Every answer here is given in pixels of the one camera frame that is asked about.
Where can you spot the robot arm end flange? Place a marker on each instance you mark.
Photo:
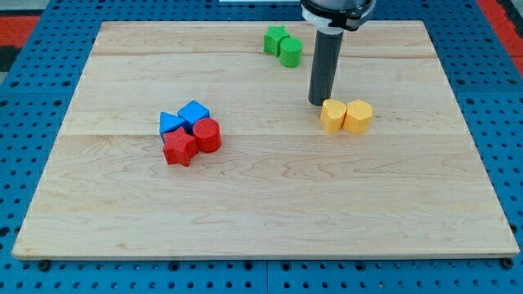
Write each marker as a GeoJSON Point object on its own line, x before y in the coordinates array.
{"type": "Point", "coordinates": [335, 16]}

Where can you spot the blue cube block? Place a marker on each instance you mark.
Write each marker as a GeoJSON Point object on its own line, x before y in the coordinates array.
{"type": "Point", "coordinates": [192, 113]}

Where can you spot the blue triangle block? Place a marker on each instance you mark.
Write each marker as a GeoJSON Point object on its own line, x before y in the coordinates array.
{"type": "Point", "coordinates": [169, 123]}

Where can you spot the wooden board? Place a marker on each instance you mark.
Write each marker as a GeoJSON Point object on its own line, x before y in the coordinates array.
{"type": "Point", "coordinates": [412, 186]}

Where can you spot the red cylinder block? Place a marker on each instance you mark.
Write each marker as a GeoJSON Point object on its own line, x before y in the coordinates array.
{"type": "Point", "coordinates": [207, 134]}

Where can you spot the yellow heart block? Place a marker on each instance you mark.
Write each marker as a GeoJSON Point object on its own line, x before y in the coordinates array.
{"type": "Point", "coordinates": [332, 115]}

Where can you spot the red star block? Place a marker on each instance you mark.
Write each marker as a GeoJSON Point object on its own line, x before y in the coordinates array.
{"type": "Point", "coordinates": [179, 147]}

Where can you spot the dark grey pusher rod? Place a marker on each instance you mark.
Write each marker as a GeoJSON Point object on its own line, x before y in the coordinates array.
{"type": "Point", "coordinates": [324, 66]}

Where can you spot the yellow hexagon block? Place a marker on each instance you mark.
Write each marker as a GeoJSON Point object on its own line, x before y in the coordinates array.
{"type": "Point", "coordinates": [358, 117]}

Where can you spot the green cylinder block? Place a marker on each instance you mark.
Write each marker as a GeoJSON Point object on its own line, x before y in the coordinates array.
{"type": "Point", "coordinates": [290, 52]}

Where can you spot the green star block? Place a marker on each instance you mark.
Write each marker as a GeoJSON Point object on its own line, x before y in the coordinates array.
{"type": "Point", "coordinates": [273, 37]}

